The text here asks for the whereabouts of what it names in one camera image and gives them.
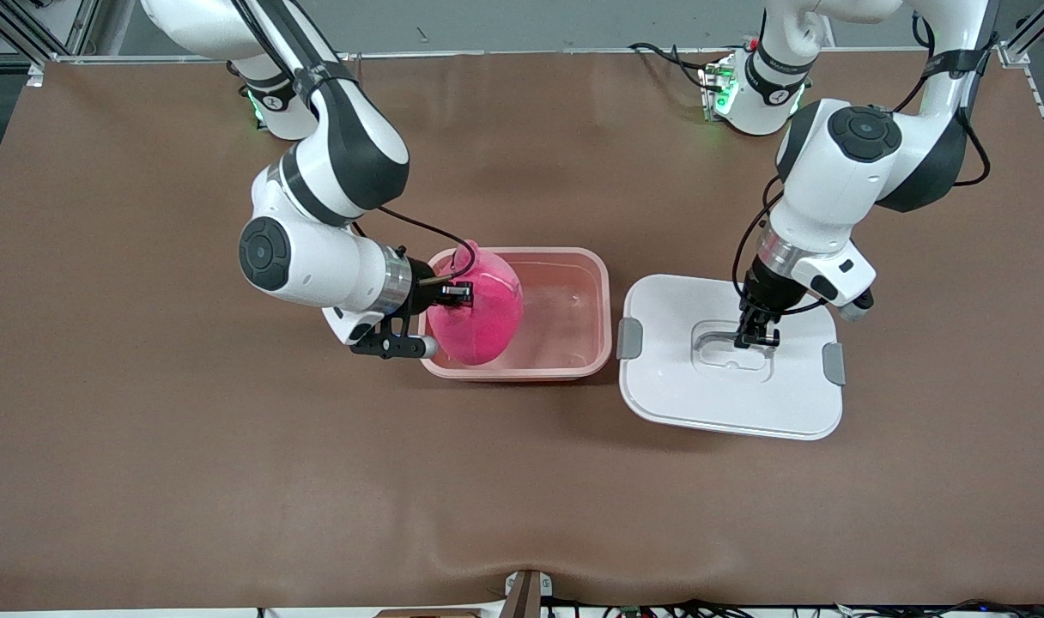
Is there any grey lid handle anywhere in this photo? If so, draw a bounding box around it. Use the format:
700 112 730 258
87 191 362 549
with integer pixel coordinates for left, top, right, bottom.
696 322 779 372

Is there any pink plush toy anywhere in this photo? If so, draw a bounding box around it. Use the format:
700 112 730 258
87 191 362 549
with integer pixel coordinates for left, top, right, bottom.
426 240 525 367

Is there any black cable bundle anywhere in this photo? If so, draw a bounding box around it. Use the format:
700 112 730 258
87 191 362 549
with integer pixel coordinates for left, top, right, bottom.
543 597 1044 618

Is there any black right camera bracket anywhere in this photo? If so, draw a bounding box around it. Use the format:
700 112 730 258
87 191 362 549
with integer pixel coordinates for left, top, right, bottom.
349 314 427 360

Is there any black left base cable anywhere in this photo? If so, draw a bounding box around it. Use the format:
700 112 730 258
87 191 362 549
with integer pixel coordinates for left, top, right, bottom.
628 41 713 94

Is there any pink plastic storage box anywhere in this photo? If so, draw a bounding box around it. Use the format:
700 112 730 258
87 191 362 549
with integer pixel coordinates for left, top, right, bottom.
417 246 613 381

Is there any white plastic box lid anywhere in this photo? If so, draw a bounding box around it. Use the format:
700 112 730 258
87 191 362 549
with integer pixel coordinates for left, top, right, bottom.
618 273 847 441

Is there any brown table mat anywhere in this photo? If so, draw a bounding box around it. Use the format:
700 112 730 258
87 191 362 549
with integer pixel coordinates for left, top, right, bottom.
0 47 1044 612

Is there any aluminium table frame rail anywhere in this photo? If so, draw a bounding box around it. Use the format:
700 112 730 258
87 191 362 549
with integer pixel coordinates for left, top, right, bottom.
50 48 1004 64

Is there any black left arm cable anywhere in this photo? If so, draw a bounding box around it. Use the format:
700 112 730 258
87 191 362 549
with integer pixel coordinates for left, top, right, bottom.
731 0 993 317

